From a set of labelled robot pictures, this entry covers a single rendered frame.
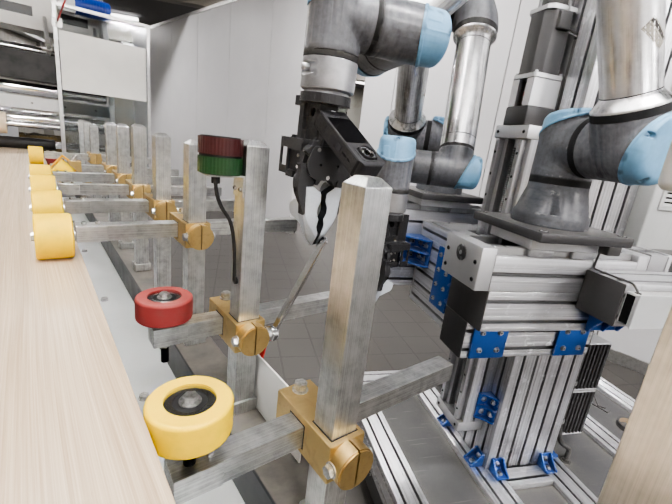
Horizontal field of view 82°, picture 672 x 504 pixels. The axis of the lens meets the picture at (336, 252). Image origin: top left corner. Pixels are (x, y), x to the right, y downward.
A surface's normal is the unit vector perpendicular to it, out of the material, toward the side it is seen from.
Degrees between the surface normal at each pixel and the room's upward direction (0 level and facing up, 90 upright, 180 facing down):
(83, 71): 90
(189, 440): 90
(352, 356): 90
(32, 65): 90
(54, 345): 0
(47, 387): 0
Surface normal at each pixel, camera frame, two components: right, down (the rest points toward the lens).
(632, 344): -0.72, 0.11
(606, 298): -0.97, -0.04
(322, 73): -0.21, 0.25
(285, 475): 0.11, -0.96
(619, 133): -0.70, 0.44
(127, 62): 0.60, 0.29
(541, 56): -0.52, 0.18
